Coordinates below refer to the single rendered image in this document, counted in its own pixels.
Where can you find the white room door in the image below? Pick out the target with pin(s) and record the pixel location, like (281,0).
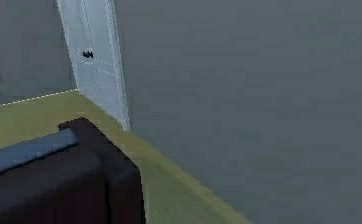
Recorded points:
(99,76)

